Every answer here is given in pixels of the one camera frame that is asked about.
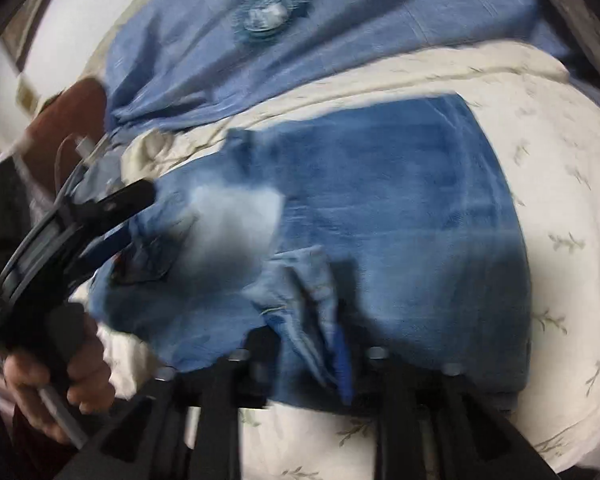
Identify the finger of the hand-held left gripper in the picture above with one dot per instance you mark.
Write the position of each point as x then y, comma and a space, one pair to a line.
122, 199
102, 255

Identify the blue plaid quilt with emblem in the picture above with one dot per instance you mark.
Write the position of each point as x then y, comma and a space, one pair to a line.
380, 10

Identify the person's left hand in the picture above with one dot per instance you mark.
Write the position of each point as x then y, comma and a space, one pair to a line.
87, 365

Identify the blue denim pants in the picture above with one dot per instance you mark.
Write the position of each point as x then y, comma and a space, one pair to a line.
405, 210

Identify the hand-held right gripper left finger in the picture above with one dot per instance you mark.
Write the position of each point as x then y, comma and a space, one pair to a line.
220, 410

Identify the brown cloth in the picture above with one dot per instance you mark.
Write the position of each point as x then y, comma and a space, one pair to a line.
67, 120

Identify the cream leaf print bed sheet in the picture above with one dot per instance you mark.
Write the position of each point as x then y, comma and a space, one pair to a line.
555, 185

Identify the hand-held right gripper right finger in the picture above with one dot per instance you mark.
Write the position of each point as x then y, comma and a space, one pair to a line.
345, 375

